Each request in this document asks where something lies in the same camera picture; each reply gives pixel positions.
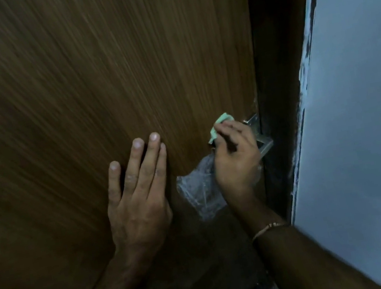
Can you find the person's right hand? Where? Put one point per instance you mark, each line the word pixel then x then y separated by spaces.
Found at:
pixel 237 167

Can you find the person's left hand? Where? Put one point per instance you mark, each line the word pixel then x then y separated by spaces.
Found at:
pixel 140 214

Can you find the person's right fingers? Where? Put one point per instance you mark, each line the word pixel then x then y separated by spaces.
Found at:
pixel 228 135

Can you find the person's left middle finger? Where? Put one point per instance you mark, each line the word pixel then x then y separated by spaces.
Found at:
pixel 150 164

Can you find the person's left little finger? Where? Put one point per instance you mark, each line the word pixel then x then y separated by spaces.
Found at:
pixel 114 181

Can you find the light green cleaning cloth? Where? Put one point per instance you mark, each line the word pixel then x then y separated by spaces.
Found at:
pixel 222 119

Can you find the person's right forearm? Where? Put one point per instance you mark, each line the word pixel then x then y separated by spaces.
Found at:
pixel 299 263

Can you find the clear plastic wrap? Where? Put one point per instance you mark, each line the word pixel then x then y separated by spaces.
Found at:
pixel 199 192

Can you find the brown wooden door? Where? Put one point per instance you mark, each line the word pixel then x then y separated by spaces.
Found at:
pixel 54 82

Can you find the dark wooden door frame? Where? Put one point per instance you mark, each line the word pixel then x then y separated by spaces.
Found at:
pixel 278 60

